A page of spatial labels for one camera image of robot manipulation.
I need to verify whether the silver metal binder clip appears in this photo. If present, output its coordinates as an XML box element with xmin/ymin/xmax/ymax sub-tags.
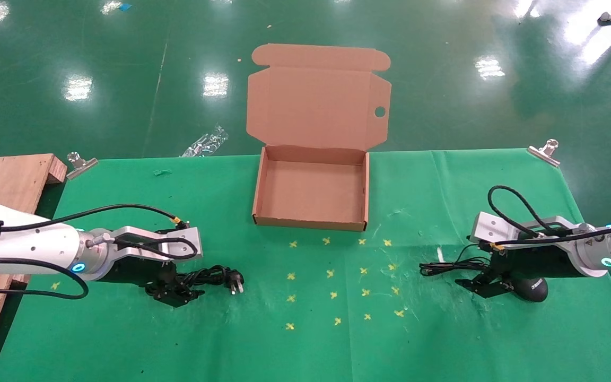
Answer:
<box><xmin>527</xmin><ymin>139</ymin><xmax>561</xmax><ymax>167</ymax></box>
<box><xmin>67</xmin><ymin>152</ymin><xmax>98</xmax><ymax>180</ymax></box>

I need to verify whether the black data cable with plug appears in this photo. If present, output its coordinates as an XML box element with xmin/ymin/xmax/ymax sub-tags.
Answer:
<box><xmin>176</xmin><ymin>265</ymin><xmax>245</xmax><ymax>296</ymax></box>

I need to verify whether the clear plastic wrapper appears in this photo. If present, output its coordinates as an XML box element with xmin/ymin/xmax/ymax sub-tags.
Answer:
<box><xmin>180</xmin><ymin>126</ymin><xmax>229</xmax><ymax>158</ymax></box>

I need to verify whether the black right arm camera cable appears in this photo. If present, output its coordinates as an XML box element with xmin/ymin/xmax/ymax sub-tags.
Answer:
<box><xmin>487</xmin><ymin>185</ymin><xmax>611</xmax><ymax>250</ymax></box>

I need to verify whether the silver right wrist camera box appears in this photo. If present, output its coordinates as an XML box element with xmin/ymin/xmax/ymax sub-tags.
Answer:
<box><xmin>470</xmin><ymin>211</ymin><xmax>584</xmax><ymax>250</ymax></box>

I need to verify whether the open brown cardboard box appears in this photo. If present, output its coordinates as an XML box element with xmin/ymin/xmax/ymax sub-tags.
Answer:
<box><xmin>246</xmin><ymin>44</ymin><xmax>392</xmax><ymax>232</ymax></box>

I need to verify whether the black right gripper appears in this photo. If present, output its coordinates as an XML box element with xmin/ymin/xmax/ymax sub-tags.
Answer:
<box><xmin>455</xmin><ymin>247</ymin><xmax>584</xmax><ymax>299</ymax></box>

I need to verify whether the black wired computer mouse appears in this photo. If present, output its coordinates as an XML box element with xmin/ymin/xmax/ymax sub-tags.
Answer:
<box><xmin>420</xmin><ymin>244</ymin><xmax>549</xmax><ymax>303</ymax></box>

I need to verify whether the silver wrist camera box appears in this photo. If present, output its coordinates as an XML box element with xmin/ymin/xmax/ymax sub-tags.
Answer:
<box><xmin>107</xmin><ymin>225</ymin><xmax>201</xmax><ymax>263</ymax></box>
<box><xmin>470</xmin><ymin>211</ymin><xmax>584</xmax><ymax>250</ymax></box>

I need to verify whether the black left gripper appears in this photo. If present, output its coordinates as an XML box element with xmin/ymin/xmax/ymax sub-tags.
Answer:
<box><xmin>99</xmin><ymin>259</ymin><xmax>205</xmax><ymax>308</ymax></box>

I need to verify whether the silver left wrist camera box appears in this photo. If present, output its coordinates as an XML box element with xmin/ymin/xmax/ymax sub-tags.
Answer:
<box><xmin>107</xmin><ymin>225</ymin><xmax>201</xmax><ymax>263</ymax></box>

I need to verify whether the brown wooden board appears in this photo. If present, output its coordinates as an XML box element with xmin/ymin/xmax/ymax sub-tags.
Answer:
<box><xmin>0</xmin><ymin>154</ymin><xmax>67</xmax><ymax>382</ymax></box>

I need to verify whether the black left arm hanging cable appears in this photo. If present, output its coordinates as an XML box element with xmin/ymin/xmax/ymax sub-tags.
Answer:
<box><xmin>0</xmin><ymin>258</ymin><xmax>90</xmax><ymax>301</ymax></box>

